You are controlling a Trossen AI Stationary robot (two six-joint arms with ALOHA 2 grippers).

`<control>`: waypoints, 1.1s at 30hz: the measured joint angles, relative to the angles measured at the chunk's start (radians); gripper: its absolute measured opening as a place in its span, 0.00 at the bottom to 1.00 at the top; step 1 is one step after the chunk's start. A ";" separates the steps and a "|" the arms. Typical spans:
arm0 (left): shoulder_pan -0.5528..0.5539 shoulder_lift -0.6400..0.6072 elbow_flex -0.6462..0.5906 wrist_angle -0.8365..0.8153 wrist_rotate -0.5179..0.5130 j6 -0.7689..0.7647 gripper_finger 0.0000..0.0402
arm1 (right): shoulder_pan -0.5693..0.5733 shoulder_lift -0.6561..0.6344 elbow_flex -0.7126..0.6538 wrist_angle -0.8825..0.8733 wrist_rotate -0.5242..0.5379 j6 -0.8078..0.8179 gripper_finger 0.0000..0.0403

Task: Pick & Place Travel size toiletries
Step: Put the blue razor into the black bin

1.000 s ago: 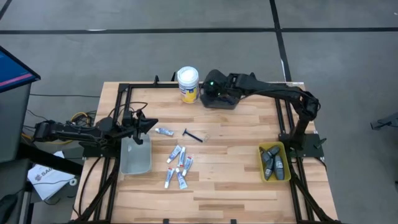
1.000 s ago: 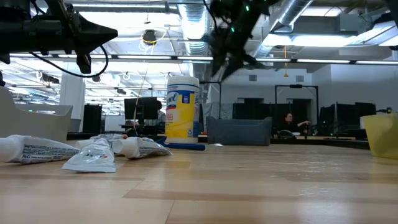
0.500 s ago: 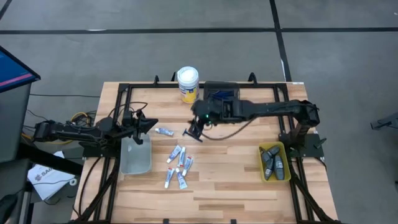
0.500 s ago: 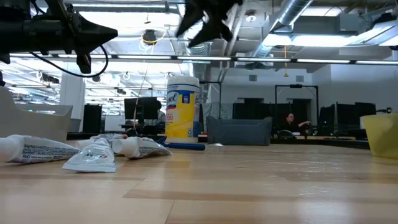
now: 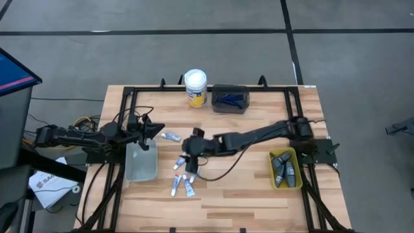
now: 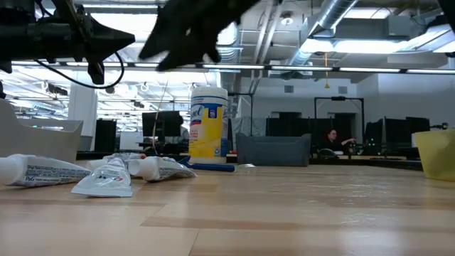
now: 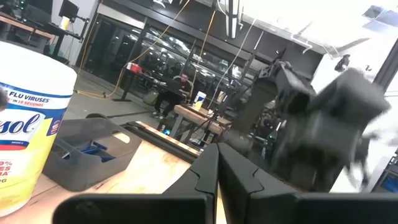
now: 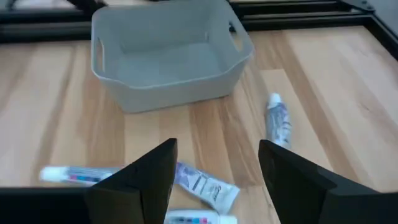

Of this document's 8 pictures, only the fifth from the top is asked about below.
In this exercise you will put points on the dark grey plastic bin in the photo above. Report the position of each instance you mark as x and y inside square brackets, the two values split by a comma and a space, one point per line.
[230, 110]

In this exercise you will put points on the blue screen monitor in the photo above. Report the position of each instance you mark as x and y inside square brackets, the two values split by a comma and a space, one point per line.
[13, 72]

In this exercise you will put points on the yellow plastic bin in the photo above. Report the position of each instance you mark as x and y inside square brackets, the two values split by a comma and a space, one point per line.
[299, 152]

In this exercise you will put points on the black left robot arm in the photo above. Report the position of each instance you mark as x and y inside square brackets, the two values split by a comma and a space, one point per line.
[71, 137]

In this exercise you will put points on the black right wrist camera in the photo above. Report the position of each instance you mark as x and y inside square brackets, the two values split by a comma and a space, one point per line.
[198, 132]

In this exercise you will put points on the light grey plastic bin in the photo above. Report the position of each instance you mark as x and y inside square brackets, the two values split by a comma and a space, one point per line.
[141, 165]

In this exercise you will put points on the black stand beam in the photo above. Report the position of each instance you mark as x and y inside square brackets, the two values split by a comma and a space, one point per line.
[51, 165]

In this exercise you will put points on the white travel toothpaste tube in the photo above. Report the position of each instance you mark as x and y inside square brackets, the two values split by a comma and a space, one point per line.
[192, 178]
[178, 163]
[176, 185]
[189, 186]
[170, 137]

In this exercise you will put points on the white printed paper sheet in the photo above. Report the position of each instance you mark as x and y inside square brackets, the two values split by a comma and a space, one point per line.
[48, 191]

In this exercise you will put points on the black table frame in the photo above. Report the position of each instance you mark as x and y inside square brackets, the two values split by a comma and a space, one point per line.
[155, 88]

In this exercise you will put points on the black chair base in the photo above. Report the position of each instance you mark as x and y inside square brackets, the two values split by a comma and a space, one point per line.
[402, 127]

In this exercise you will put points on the yellow disinfecting wipes canister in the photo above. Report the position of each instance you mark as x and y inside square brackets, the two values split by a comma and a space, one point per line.
[195, 84]

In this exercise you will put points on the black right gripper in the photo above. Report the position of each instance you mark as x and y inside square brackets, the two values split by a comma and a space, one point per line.
[194, 146]

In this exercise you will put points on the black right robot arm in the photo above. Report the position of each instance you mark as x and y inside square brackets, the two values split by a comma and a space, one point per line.
[252, 136]

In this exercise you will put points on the dark blue deodorant stick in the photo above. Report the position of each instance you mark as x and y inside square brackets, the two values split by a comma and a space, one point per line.
[284, 157]
[276, 163]
[279, 177]
[290, 174]

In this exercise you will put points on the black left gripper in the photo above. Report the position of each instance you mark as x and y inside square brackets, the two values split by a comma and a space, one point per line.
[145, 132]

